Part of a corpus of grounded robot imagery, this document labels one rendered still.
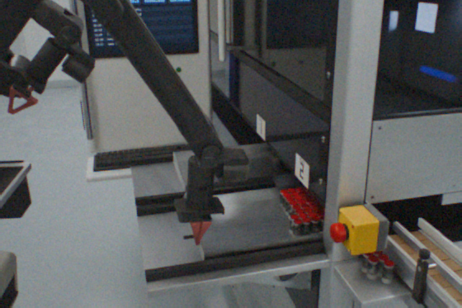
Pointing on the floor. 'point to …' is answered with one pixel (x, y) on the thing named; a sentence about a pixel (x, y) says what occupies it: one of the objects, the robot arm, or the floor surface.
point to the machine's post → (351, 109)
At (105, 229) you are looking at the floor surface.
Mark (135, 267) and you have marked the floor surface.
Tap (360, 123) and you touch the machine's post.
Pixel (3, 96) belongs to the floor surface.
